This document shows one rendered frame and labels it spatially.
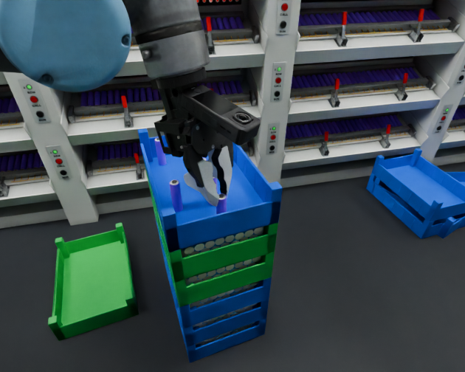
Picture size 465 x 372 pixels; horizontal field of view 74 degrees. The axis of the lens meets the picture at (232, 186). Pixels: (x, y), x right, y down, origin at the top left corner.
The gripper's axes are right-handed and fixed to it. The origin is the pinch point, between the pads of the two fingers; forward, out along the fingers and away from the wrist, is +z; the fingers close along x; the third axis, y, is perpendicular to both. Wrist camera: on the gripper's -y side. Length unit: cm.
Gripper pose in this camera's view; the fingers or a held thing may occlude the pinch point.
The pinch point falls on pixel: (221, 196)
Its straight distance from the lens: 51.4
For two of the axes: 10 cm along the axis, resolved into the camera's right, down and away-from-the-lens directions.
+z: 2.0, 8.7, 4.5
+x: -6.3, 4.7, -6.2
